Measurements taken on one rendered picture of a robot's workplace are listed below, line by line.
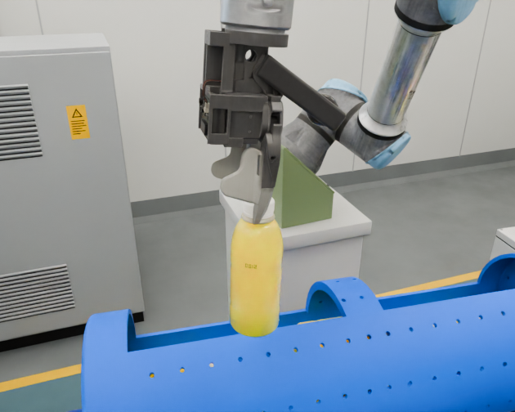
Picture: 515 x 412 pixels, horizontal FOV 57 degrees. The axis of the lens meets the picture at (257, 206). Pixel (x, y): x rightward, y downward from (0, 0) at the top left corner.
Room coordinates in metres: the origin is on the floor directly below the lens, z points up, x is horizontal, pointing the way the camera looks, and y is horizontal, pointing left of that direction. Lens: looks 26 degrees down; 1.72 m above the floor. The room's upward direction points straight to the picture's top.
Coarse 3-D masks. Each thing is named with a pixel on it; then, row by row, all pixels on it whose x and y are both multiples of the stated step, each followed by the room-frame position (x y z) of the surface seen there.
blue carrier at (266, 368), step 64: (512, 256) 0.80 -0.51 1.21; (128, 320) 0.68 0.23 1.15; (320, 320) 0.59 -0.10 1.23; (384, 320) 0.60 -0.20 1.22; (448, 320) 0.61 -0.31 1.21; (512, 320) 0.62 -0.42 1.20; (128, 384) 0.48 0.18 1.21; (192, 384) 0.49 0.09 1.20; (256, 384) 0.50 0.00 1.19; (320, 384) 0.51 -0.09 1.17; (384, 384) 0.53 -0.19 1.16; (448, 384) 0.54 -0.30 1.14; (512, 384) 0.57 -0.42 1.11
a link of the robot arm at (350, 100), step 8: (328, 80) 1.22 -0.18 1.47; (336, 80) 1.19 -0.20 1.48; (320, 88) 1.21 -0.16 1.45; (328, 88) 1.19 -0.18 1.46; (336, 88) 1.17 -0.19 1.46; (344, 88) 1.17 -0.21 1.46; (352, 88) 1.17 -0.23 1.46; (336, 96) 1.16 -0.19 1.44; (344, 96) 1.16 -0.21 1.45; (352, 96) 1.16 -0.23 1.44; (360, 96) 1.17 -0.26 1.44; (344, 104) 1.15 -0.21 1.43; (352, 104) 1.14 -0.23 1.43; (360, 104) 1.15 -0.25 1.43; (304, 112) 1.18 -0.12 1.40; (352, 112) 1.13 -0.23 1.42; (344, 120) 1.12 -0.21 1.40; (328, 128) 1.14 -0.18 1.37; (336, 136) 1.14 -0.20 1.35
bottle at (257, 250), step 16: (240, 224) 0.51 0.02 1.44; (272, 224) 0.51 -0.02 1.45; (240, 240) 0.49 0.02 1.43; (256, 240) 0.49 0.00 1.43; (272, 240) 0.49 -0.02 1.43; (240, 256) 0.49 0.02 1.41; (256, 256) 0.48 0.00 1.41; (272, 256) 0.49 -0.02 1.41; (240, 272) 0.49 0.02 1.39; (256, 272) 0.48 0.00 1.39; (272, 272) 0.49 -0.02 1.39; (240, 288) 0.49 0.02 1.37; (256, 288) 0.48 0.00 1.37; (272, 288) 0.49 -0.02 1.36; (240, 304) 0.48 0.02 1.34; (256, 304) 0.48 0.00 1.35; (272, 304) 0.49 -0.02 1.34; (240, 320) 0.48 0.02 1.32; (256, 320) 0.48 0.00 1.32; (272, 320) 0.49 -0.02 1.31; (256, 336) 0.48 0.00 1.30
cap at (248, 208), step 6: (246, 204) 0.51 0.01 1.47; (252, 204) 0.50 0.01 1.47; (270, 204) 0.51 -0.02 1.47; (246, 210) 0.51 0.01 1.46; (252, 210) 0.50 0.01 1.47; (270, 210) 0.51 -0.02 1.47; (246, 216) 0.51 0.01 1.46; (252, 216) 0.50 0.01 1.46; (264, 216) 0.50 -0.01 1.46; (270, 216) 0.51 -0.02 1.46
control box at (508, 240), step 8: (496, 232) 1.11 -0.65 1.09; (504, 232) 1.09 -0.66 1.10; (512, 232) 1.09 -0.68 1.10; (496, 240) 1.11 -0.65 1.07; (504, 240) 1.08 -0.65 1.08; (512, 240) 1.06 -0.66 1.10; (496, 248) 1.10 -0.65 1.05; (504, 248) 1.07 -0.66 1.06; (512, 248) 1.05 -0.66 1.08; (496, 256) 1.09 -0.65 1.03
